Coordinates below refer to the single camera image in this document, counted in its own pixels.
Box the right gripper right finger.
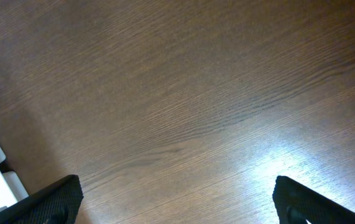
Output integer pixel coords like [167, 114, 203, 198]
[272, 175, 355, 224]

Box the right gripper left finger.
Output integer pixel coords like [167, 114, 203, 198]
[0, 175, 83, 224]

